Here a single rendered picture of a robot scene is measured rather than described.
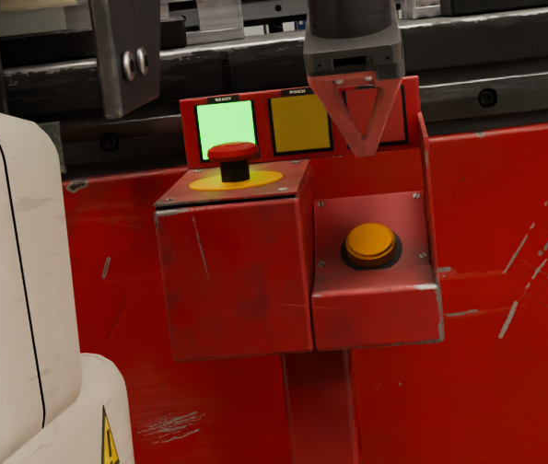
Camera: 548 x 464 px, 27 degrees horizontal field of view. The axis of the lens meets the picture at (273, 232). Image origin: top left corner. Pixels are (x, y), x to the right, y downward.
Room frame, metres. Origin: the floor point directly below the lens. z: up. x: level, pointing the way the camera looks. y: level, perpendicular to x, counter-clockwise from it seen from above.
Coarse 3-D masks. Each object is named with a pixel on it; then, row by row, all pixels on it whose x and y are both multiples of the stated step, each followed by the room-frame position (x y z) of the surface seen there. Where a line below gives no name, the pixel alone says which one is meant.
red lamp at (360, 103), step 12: (348, 96) 0.95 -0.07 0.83; (360, 96) 0.95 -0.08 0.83; (372, 96) 0.95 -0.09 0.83; (396, 96) 0.94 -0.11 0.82; (348, 108) 0.95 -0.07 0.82; (360, 108) 0.95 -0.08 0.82; (372, 108) 0.95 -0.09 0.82; (396, 108) 0.94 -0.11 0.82; (360, 120) 0.95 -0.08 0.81; (396, 120) 0.94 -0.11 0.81; (360, 132) 0.95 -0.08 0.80; (384, 132) 0.95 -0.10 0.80; (396, 132) 0.94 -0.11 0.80
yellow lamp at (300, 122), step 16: (304, 96) 0.95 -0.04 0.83; (288, 112) 0.95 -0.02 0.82; (304, 112) 0.95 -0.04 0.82; (320, 112) 0.95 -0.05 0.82; (288, 128) 0.95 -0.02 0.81; (304, 128) 0.95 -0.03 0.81; (320, 128) 0.95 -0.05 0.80; (288, 144) 0.95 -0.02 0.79; (304, 144) 0.95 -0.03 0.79; (320, 144) 0.95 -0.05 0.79
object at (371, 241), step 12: (360, 228) 0.87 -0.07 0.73; (372, 228) 0.87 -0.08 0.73; (384, 228) 0.87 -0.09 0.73; (348, 240) 0.87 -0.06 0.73; (360, 240) 0.86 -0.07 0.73; (372, 240) 0.86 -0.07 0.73; (384, 240) 0.86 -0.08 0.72; (348, 252) 0.86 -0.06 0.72; (360, 252) 0.85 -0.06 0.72; (372, 252) 0.85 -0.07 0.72; (384, 252) 0.85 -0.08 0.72; (360, 264) 0.86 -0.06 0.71; (372, 264) 0.85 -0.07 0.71
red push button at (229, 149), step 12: (228, 144) 0.87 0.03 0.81; (240, 144) 0.87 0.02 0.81; (252, 144) 0.87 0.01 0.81; (216, 156) 0.86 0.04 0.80; (228, 156) 0.86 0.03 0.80; (240, 156) 0.86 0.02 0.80; (252, 156) 0.87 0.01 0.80; (228, 168) 0.87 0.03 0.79; (240, 168) 0.87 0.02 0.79; (228, 180) 0.87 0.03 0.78; (240, 180) 0.87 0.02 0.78
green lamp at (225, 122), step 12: (204, 108) 0.96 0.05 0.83; (216, 108) 0.96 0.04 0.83; (228, 108) 0.96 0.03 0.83; (240, 108) 0.96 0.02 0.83; (204, 120) 0.96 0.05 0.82; (216, 120) 0.96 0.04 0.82; (228, 120) 0.96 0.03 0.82; (240, 120) 0.96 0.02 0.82; (204, 132) 0.96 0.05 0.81; (216, 132) 0.96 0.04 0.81; (228, 132) 0.96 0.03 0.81; (240, 132) 0.96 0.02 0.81; (252, 132) 0.96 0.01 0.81; (204, 144) 0.96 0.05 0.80; (216, 144) 0.96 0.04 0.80; (204, 156) 0.96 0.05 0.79
